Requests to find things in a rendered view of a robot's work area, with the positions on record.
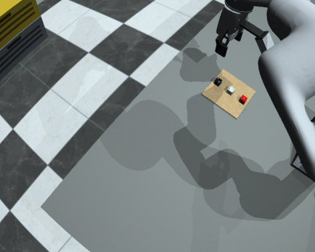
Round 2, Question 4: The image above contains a black die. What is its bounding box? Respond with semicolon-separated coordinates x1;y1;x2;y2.
214;77;222;87

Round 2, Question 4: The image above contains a white die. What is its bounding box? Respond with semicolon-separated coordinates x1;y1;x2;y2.
226;86;235;95

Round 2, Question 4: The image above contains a tan mottled mat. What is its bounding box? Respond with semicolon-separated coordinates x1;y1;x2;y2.
201;69;255;119

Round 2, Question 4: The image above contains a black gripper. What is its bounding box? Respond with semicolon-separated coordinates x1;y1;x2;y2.
215;1;253;57

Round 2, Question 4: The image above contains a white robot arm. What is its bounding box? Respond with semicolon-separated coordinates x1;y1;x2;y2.
225;0;315;182

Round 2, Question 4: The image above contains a red die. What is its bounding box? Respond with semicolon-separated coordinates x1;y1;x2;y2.
239;95;247;105

